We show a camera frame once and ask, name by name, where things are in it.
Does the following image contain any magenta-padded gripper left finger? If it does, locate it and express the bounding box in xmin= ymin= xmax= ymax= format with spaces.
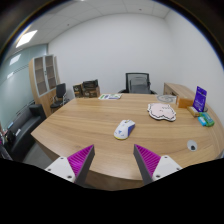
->
xmin=44 ymin=144 xmax=96 ymax=185

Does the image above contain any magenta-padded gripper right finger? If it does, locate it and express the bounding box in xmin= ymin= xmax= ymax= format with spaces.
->
xmin=133 ymin=143 xmax=183 ymax=186

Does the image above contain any white blue yellow computer mouse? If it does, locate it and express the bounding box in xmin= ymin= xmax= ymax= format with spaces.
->
xmin=113 ymin=119 xmax=137 ymax=141

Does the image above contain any pink cloud-shaped mouse pad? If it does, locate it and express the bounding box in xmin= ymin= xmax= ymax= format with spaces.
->
xmin=147 ymin=102 xmax=177 ymax=122

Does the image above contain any white round disc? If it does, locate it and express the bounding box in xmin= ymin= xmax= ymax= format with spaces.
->
xmin=186 ymin=139 xmax=198 ymax=152

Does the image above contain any black sofa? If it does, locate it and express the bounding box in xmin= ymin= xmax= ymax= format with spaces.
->
xmin=6 ymin=103 xmax=47 ymax=161

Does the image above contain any blue packet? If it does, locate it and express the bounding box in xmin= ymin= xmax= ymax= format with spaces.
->
xmin=197 ymin=115 xmax=208 ymax=127

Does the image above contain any slim tan box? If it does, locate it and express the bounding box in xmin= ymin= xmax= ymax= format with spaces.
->
xmin=186 ymin=105 xmax=201 ymax=118

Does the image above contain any green packet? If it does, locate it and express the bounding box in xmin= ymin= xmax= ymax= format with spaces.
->
xmin=199 ymin=112 xmax=215 ymax=128

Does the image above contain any small black chair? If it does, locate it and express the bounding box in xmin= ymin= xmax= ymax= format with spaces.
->
xmin=49 ymin=82 xmax=71 ymax=113

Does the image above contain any purple card package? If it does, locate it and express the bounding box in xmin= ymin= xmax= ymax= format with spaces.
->
xmin=192 ymin=85 xmax=208 ymax=113

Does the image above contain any wooden side desk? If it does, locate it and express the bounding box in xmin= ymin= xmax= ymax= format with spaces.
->
xmin=163 ymin=82 xmax=198 ymax=100

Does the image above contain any brown cardboard carton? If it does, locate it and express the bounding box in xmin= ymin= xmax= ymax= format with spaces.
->
xmin=81 ymin=86 xmax=101 ymax=99

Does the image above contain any grey backpack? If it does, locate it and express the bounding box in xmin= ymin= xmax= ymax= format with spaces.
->
xmin=129 ymin=76 xmax=150 ymax=94

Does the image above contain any green blue sticker sheet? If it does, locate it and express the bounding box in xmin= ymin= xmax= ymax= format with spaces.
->
xmin=98 ymin=93 xmax=123 ymax=101

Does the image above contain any black box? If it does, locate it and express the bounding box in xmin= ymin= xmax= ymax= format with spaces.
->
xmin=82 ymin=79 xmax=99 ymax=90

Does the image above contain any wooden shelf cabinet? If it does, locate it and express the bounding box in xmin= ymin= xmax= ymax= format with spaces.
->
xmin=28 ymin=54 xmax=61 ymax=118

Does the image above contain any black mesh office chair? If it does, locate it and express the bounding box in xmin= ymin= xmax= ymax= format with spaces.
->
xmin=118 ymin=72 xmax=158 ymax=95

